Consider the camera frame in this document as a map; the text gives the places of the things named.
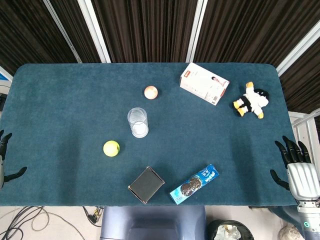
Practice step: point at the black power plug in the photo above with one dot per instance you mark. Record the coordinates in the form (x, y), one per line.
(93, 217)

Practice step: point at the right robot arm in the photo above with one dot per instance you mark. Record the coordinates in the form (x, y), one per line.
(310, 217)

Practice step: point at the panda plush toy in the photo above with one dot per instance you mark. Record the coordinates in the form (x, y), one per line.
(251, 100)

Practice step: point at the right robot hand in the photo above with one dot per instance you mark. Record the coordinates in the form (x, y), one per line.
(301, 175)

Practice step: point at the white metal frame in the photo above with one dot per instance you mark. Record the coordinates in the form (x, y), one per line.
(303, 120)

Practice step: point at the pink peach ball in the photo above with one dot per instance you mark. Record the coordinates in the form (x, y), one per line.
(151, 92)

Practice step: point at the black small box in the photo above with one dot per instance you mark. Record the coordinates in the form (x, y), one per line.
(146, 184)

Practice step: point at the white red carton box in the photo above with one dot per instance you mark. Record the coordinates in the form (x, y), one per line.
(203, 83)

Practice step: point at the black trash bin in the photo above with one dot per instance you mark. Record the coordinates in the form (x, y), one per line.
(228, 230)

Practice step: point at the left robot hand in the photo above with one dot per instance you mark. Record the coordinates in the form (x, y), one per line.
(2, 172)

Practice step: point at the clear plastic cup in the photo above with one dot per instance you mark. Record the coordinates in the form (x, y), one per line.
(138, 122)

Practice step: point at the blue table cloth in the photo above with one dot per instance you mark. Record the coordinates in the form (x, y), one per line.
(75, 112)

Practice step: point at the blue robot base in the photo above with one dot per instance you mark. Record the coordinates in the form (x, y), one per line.
(152, 222)

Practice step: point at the blue cookie package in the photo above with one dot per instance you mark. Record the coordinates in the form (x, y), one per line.
(193, 184)

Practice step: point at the yellow tennis ball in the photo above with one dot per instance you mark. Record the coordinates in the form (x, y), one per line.
(111, 148)

